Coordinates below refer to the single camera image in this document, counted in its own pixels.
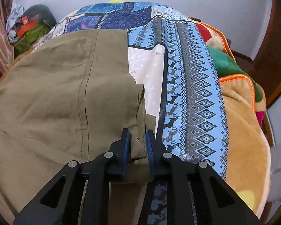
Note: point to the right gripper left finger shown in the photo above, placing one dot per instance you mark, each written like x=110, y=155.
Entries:
x=121, y=150

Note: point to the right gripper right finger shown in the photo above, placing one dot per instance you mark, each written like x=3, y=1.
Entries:
x=155, y=151

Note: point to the khaki olive pants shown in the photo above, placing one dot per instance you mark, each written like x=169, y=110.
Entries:
x=69, y=100

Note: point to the blue patchwork quilt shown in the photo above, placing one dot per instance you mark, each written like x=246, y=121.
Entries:
x=151, y=72

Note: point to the orange fleece blanket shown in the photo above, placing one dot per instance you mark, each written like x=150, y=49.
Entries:
x=248, y=159

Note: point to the green bag of clutter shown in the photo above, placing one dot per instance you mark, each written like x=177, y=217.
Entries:
x=25, y=32

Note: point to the dark grey pillow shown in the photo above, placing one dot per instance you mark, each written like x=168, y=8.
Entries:
x=40, y=14

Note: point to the brown wooden door frame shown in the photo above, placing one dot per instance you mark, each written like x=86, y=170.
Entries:
x=265, y=68

